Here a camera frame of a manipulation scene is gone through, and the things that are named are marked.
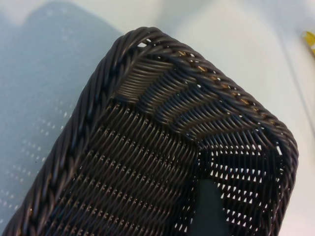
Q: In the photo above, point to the yellow banana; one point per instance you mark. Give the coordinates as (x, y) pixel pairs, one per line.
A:
(310, 40)

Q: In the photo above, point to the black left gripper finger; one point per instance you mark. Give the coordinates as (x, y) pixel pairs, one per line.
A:
(209, 211)

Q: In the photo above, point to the dark brown wicker basket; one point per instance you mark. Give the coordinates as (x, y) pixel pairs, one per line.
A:
(123, 172)

